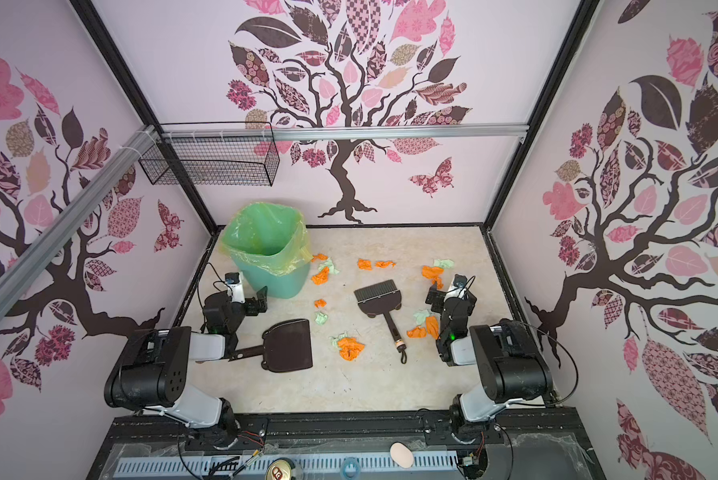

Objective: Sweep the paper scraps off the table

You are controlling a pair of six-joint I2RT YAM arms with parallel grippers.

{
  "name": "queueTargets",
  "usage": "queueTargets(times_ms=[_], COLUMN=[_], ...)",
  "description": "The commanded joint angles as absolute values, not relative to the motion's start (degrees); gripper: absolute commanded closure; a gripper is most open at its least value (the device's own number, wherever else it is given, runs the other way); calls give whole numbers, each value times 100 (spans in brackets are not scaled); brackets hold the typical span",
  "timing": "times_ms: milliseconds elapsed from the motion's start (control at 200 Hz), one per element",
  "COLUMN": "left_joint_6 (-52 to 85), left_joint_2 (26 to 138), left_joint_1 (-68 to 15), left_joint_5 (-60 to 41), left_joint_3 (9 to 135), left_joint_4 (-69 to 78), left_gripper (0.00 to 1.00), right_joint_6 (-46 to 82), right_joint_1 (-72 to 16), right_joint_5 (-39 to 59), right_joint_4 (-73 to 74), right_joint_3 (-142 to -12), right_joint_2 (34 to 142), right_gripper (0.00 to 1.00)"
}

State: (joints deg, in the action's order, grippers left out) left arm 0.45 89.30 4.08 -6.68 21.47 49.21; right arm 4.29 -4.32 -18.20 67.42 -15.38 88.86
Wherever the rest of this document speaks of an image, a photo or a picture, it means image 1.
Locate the dark brown dustpan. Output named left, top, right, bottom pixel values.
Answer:
left=228, top=319, right=314, bottom=373

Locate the dark brown hand brush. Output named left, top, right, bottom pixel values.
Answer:
left=354, top=279, right=408, bottom=365

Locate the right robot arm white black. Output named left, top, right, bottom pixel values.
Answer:
left=426, top=287, right=553, bottom=443

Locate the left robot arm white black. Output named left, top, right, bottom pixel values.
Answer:
left=104, top=285, right=268, bottom=449

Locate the orange scraps right front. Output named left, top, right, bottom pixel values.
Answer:
left=406, top=316, right=440, bottom=340

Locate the green scrap right front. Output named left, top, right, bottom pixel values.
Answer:
left=413, top=309, right=432, bottom=325

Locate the orange scrap back right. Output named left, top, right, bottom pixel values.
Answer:
left=421, top=266, right=444, bottom=290

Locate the green scrap back right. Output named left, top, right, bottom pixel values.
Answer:
left=434, top=259, right=455, bottom=269

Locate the green bin with liner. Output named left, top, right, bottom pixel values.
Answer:
left=219, top=202, right=312, bottom=299

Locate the orange paper scrap near bin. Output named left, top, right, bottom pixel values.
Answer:
left=311, top=253, right=340, bottom=285

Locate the small green scrap centre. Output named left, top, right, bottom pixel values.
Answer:
left=315, top=312, right=329, bottom=325

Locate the large orange paper scrap front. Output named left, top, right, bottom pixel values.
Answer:
left=332, top=334, right=365, bottom=361

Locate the orange scrap back centre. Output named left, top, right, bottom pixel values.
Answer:
left=357, top=259, right=396, bottom=271

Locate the gold round can top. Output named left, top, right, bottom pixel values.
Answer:
left=265, top=458, right=300, bottom=480

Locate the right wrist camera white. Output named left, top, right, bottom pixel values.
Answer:
left=445, top=274, right=476, bottom=299

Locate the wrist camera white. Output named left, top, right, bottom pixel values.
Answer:
left=224, top=272, right=246, bottom=303
left=445, top=274, right=476, bottom=299

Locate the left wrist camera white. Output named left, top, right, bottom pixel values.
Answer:
left=224, top=272, right=246, bottom=303

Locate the black wire basket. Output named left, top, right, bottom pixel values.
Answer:
left=139, top=120, right=280, bottom=187

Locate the aluminium rail left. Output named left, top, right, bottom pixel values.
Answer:
left=0, top=125, right=158, bottom=322

